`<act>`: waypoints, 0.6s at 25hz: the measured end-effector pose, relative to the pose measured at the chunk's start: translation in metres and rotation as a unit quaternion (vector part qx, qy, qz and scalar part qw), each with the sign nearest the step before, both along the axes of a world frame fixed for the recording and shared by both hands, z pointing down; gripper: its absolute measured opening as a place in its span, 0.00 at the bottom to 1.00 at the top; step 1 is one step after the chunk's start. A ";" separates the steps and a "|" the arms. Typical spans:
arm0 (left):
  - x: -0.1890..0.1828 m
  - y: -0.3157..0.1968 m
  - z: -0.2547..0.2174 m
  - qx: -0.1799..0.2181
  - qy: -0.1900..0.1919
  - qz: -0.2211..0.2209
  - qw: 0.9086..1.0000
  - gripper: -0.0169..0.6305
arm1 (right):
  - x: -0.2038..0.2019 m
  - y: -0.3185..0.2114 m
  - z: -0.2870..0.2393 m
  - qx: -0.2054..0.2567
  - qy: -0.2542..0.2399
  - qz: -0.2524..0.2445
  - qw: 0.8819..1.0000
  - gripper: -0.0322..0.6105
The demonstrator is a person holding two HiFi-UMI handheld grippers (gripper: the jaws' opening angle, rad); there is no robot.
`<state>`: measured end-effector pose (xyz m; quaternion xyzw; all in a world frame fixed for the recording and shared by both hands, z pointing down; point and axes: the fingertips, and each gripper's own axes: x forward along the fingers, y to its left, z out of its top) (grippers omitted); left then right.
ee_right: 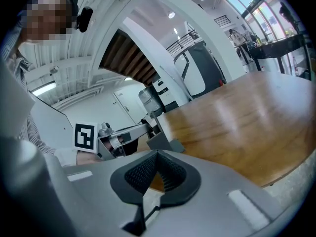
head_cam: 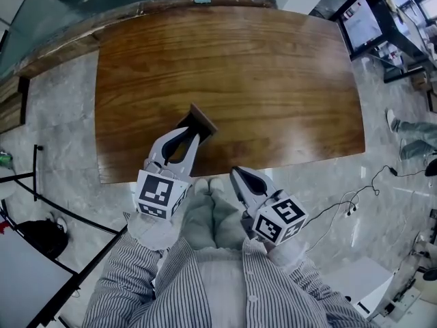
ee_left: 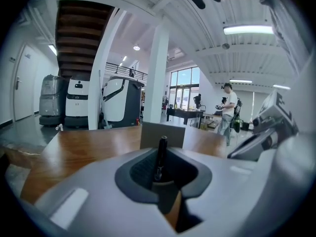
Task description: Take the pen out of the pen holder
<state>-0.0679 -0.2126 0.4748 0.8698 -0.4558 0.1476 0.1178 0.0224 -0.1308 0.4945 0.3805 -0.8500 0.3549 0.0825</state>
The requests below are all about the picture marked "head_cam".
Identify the person's left white shoe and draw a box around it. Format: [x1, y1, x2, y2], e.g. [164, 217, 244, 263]
[193, 178, 210, 195]

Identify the black bag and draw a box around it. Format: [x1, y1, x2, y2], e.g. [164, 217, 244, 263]
[14, 219, 70, 260]

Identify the white box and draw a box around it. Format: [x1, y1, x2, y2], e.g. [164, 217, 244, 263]
[326, 255, 396, 316]

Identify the black metal frame table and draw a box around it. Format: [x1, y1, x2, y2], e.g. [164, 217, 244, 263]
[0, 143, 128, 328]

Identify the person's right leg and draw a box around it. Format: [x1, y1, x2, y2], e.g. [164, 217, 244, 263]
[210, 189, 247, 251]

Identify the white machine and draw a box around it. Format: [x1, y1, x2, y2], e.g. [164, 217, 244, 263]
[370, 229, 437, 323]

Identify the person's right white shoe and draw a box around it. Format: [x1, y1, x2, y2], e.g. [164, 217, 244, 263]
[208, 177, 225, 194]

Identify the black floor cable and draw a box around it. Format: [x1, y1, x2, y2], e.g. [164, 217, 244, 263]
[305, 165, 432, 253]

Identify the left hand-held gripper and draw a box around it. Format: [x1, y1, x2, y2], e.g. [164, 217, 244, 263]
[135, 126, 201, 220]

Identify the person's left leg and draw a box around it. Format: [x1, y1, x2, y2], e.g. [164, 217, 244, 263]
[181, 190, 218, 249]

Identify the person's right forearm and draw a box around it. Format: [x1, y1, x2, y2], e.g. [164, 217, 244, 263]
[242, 234, 371, 328]

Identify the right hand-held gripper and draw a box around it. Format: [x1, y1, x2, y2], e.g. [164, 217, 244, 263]
[229, 166, 309, 247]

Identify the black framed monitor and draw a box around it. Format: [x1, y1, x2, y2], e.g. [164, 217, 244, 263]
[336, 0, 386, 62]

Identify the black metal shelf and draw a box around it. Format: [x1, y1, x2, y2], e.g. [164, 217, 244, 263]
[354, 0, 437, 84]

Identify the cardboard box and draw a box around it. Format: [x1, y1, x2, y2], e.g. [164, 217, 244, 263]
[410, 74, 430, 91]

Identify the wooden cabinet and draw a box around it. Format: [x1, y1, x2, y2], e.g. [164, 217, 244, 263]
[0, 76, 30, 135]

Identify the person's white shoe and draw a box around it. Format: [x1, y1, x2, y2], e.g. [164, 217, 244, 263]
[193, 178, 210, 195]
[208, 177, 225, 194]

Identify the person's leg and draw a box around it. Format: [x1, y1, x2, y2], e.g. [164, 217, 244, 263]
[401, 138, 437, 161]
[210, 189, 247, 251]
[392, 118, 437, 140]
[181, 190, 218, 249]

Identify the person's striped shirt torso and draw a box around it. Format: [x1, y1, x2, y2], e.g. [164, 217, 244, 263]
[150, 236, 330, 328]

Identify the person's left forearm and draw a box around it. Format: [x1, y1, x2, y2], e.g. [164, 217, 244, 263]
[85, 211, 179, 328]

